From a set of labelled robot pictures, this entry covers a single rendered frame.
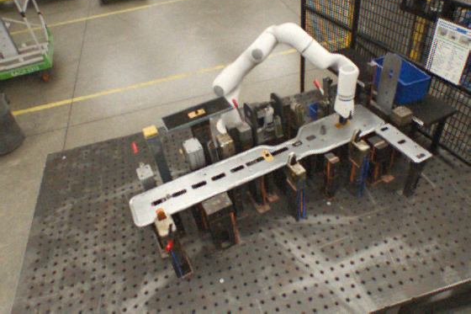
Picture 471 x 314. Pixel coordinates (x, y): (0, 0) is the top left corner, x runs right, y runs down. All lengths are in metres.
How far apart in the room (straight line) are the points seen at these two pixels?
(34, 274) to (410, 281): 1.79
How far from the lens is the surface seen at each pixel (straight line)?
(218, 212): 1.61
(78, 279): 2.03
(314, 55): 1.79
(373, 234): 1.94
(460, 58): 2.13
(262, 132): 2.03
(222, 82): 2.07
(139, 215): 1.72
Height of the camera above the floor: 2.27
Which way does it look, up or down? 40 degrees down
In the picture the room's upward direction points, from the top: 8 degrees counter-clockwise
